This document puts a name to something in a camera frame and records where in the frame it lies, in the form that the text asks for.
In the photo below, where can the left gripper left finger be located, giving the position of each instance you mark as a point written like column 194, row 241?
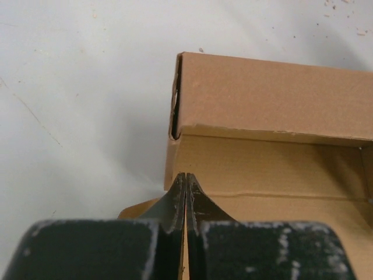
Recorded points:
column 147, row 247

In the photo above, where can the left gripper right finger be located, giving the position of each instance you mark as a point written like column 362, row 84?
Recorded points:
column 220, row 247

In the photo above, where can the brown cardboard box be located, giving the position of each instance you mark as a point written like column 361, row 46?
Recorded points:
column 273, row 141

